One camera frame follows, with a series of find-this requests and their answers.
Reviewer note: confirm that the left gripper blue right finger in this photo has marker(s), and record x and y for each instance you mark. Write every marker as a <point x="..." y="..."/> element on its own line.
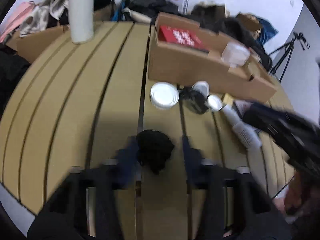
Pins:
<point x="192" y="162"/>

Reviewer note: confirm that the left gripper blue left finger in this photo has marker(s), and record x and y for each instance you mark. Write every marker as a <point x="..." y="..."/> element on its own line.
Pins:
<point x="126" y="166"/>

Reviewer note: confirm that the white spray bottle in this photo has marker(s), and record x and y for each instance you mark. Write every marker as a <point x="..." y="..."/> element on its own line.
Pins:
<point x="244" y="132"/>

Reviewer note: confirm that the small white jar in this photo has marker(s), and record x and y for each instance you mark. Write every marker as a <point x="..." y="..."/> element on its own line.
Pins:
<point x="214" y="103"/>

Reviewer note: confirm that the small yellow box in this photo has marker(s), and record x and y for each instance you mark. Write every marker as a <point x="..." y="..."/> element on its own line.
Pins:
<point x="227" y="99"/>

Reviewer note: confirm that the white round jar lid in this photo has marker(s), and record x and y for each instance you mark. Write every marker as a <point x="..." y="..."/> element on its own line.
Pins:
<point x="164" y="95"/>

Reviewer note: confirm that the clear bag of cotton pads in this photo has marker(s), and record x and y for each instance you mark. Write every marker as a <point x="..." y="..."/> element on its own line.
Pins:
<point x="235" y="55"/>

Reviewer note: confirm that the red tissue box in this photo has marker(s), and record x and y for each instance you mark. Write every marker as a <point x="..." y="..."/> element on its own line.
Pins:
<point x="181" y="37"/>

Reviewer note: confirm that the pink packet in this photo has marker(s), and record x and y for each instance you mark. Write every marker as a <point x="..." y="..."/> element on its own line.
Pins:
<point x="241" y="106"/>

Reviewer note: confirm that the person's right hand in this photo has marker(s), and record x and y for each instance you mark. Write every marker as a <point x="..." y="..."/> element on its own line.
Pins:
<point x="302" y="197"/>

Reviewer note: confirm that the slatted wooden folding table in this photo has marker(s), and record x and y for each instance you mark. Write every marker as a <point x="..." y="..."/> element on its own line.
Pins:
<point x="78" y="103"/>

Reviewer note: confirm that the flat cardboard tray box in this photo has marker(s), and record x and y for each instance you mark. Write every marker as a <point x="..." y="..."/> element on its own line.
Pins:
<point x="179" y="64"/>

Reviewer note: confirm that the blue bag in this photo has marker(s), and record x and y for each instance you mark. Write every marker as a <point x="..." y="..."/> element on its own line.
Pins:
<point x="267" y="31"/>

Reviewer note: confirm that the cardboard box back right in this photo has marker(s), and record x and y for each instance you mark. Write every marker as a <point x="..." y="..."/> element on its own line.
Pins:
<point x="250" y="22"/>

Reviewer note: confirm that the large cardboard box left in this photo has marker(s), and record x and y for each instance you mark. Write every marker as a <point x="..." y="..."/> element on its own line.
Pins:
<point x="27" y="49"/>

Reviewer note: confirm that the pile of black clothes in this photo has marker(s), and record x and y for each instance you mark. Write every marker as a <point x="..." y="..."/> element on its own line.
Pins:
<point x="211" y="17"/>

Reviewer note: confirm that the beige clothes in box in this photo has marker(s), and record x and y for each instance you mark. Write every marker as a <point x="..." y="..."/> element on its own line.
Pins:
<point x="38" y="19"/>

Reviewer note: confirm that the white thermos bottle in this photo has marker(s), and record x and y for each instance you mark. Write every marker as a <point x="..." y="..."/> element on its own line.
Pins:
<point x="80" y="15"/>

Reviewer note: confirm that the pink backpack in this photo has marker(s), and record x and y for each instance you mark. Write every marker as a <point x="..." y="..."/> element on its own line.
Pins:
<point x="16" y="18"/>

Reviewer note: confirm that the black camera tripod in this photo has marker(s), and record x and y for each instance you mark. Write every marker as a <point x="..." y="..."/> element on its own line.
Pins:
<point x="288" y="48"/>

